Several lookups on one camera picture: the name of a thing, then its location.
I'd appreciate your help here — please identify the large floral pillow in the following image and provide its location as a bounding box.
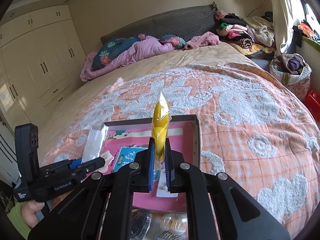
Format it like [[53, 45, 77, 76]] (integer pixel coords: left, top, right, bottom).
[[91, 34, 148, 69]]

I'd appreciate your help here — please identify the shallow cardboard box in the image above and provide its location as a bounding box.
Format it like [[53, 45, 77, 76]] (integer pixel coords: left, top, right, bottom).
[[101, 114, 201, 209]]

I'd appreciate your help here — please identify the laundry basket with clothes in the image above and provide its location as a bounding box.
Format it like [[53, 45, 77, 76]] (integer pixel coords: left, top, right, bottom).
[[269, 53, 312, 100]]

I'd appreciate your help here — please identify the person's left forearm green sleeve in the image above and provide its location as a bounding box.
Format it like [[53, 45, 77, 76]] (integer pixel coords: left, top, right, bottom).
[[6, 203, 32, 240]]

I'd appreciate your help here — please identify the cream wardrobe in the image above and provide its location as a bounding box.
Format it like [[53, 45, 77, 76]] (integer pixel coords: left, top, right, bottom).
[[0, 4, 87, 130]]

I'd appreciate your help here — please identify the grey quilted headboard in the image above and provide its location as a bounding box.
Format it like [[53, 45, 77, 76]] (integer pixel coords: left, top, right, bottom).
[[100, 2, 222, 47]]

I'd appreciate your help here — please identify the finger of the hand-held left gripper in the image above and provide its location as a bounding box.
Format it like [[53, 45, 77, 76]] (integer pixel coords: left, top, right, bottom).
[[68, 158, 83, 169], [75, 157, 106, 178]]

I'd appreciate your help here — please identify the white flower hair clip card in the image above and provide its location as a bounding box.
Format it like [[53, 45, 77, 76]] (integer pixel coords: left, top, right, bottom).
[[99, 150, 114, 173]]

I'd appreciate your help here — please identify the window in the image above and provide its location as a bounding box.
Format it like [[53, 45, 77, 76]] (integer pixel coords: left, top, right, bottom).
[[282, 0, 320, 28]]

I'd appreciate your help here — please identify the cream curtain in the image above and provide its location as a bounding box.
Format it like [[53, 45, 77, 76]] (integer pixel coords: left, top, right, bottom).
[[266, 0, 304, 55]]

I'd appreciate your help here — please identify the small floral pillow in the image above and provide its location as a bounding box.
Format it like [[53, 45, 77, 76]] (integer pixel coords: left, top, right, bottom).
[[159, 35, 187, 50]]

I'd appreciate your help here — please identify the pile of clothes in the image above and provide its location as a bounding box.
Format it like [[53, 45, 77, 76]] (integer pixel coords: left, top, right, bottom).
[[215, 10, 275, 55]]

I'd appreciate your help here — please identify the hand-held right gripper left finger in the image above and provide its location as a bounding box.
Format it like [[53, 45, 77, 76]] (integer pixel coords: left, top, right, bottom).
[[27, 137, 155, 240]]

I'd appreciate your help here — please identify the grey dotted hair clip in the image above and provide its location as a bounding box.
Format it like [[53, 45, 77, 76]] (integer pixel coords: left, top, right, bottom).
[[130, 209, 152, 233]]

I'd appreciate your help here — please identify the pearl hair claw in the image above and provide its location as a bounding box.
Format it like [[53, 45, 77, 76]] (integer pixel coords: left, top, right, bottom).
[[160, 212, 188, 233]]

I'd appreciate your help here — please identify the purple quilt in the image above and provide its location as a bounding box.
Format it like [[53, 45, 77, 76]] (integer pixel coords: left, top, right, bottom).
[[80, 35, 175, 82]]

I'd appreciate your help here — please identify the clear plastic packet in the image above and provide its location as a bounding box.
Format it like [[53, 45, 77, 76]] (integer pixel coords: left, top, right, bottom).
[[82, 124, 110, 163]]

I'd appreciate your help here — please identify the white earring card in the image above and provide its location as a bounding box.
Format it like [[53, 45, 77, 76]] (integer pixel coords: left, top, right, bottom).
[[156, 169, 178, 198]]

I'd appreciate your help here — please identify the black hanging cloth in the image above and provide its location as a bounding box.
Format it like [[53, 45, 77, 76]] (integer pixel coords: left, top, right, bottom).
[[293, 26, 304, 48]]

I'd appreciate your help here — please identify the pink fluffy cloth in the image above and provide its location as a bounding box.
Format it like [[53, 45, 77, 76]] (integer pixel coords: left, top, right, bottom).
[[184, 32, 222, 50]]

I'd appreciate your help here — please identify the red plastic crate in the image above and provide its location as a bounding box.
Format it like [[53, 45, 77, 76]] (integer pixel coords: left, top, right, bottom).
[[304, 89, 320, 122]]

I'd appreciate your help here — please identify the yellow bangle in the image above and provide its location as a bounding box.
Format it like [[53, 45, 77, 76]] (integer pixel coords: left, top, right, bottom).
[[151, 90, 173, 180]]

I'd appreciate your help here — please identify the person's left hand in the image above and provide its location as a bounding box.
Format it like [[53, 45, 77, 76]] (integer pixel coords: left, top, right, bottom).
[[21, 200, 45, 228]]

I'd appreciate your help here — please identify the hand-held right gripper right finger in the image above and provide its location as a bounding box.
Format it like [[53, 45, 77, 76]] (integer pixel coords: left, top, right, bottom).
[[164, 137, 292, 240]]

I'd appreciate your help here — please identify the orange patterned cloth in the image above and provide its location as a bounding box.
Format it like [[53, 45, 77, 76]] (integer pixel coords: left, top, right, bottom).
[[297, 20, 320, 42]]

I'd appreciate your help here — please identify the white door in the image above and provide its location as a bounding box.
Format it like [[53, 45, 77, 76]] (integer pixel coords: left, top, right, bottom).
[[0, 115, 22, 188]]

